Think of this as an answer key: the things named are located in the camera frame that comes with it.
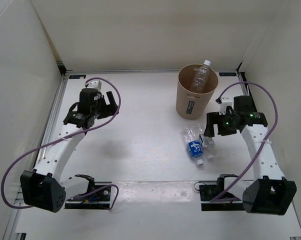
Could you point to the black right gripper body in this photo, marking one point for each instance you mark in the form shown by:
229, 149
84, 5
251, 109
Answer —
225, 125

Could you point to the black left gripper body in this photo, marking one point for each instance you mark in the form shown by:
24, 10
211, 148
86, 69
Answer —
102, 110

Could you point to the clear plastic bottle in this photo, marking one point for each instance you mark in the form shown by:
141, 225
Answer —
200, 78

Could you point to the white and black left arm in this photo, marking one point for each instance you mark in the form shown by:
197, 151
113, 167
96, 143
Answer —
42, 186

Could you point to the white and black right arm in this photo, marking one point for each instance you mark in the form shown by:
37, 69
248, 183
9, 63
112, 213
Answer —
270, 192

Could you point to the beige round waste bin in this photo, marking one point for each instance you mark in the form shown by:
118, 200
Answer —
190, 105

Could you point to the clear bottle with white label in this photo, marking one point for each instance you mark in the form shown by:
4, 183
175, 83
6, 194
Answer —
208, 144

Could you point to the clear bottle with blue label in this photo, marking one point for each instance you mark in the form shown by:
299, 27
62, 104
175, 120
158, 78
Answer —
193, 145

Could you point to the dark logo sticker left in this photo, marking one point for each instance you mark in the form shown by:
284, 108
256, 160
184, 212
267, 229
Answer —
79, 76

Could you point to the dark XDOF logo sticker right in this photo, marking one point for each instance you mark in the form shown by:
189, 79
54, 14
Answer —
227, 74

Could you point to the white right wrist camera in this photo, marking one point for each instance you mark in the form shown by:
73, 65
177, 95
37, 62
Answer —
224, 102

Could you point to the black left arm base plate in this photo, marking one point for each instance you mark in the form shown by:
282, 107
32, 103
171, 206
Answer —
101, 200

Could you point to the aluminium table edge rail left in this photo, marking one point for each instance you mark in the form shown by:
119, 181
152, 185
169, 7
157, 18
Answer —
10, 232

